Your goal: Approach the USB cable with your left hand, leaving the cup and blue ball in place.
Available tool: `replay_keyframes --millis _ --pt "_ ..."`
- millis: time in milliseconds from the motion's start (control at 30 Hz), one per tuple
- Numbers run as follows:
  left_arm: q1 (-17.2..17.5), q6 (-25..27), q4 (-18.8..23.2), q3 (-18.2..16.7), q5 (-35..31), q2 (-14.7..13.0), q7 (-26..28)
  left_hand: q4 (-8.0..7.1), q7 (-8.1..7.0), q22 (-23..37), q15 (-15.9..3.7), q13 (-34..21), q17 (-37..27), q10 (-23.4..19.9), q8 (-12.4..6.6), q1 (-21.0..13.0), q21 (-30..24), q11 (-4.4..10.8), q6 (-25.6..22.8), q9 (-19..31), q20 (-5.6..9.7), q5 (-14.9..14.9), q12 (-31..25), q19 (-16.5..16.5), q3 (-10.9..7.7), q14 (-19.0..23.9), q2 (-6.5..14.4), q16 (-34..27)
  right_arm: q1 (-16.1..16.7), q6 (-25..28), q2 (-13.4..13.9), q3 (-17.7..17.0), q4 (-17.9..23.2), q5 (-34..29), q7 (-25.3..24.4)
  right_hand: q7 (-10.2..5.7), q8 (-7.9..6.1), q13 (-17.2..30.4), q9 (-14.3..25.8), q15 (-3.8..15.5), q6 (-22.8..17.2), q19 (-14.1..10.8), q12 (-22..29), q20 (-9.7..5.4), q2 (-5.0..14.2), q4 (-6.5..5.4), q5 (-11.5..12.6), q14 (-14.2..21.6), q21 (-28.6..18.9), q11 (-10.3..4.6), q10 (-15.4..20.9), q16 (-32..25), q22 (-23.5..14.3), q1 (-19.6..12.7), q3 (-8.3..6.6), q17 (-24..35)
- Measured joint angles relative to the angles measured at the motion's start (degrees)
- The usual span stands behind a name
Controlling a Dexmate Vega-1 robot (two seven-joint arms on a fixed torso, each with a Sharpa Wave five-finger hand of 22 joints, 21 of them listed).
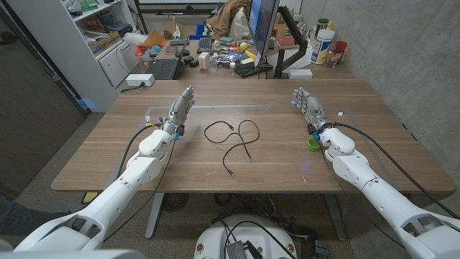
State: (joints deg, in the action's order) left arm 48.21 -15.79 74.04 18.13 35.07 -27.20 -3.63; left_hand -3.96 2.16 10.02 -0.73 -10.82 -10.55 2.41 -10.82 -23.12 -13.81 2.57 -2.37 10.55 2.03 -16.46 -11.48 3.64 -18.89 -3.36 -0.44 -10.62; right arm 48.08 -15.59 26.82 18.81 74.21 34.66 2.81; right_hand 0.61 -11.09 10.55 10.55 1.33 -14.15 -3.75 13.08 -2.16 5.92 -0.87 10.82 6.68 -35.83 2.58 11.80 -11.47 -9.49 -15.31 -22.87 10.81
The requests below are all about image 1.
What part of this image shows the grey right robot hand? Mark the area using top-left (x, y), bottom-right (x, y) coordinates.
top-left (291, 86), bottom-right (334, 135)

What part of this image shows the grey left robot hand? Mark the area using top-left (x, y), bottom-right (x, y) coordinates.
top-left (161, 85), bottom-right (197, 137)

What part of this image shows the clear glass cup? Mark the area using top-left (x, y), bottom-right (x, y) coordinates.
top-left (326, 48), bottom-right (341, 68)

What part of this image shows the flat white box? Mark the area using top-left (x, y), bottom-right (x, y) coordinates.
top-left (287, 68), bottom-right (313, 80)

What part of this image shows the black laptop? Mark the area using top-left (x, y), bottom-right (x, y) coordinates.
top-left (144, 35), bottom-right (190, 81)

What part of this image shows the beige rounded block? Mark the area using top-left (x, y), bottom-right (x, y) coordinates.
top-left (198, 51), bottom-right (211, 71)

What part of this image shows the white wipes canister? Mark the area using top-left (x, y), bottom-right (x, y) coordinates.
top-left (310, 29), bottom-right (336, 65)

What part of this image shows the black keyboard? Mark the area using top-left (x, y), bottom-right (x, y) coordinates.
top-left (196, 36), bottom-right (213, 55)

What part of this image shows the orange paper envelope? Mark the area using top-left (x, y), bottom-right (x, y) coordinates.
top-left (139, 28), bottom-right (167, 49)

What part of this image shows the computer monitor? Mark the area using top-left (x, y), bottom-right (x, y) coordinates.
top-left (247, 0), bottom-right (280, 68)

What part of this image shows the grey metal table leg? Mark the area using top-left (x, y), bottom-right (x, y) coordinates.
top-left (323, 193), bottom-right (348, 242)
top-left (144, 193), bottom-right (165, 240)

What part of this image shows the brown jacket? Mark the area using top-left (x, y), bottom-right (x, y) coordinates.
top-left (205, 0), bottom-right (252, 40)

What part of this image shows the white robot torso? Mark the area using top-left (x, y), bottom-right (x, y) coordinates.
top-left (193, 214), bottom-right (298, 259)

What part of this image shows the white shelf cabinet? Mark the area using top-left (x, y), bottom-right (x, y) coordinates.
top-left (6, 0), bottom-right (141, 112)

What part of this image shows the person's leg in dark trousers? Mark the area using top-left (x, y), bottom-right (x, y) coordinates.
top-left (0, 196), bottom-right (69, 238)

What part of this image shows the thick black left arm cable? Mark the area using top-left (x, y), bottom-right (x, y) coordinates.
top-left (115, 124), bottom-right (161, 179)

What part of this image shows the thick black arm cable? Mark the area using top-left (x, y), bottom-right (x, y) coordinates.
top-left (336, 122), bottom-right (460, 220)
top-left (115, 124), bottom-right (161, 179)

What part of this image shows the black USB cable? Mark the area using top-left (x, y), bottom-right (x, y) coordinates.
top-left (203, 119), bottom-right (261, 177)

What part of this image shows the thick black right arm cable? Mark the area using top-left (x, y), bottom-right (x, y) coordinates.
top-left (336, 122), bottom-right (460, 220)

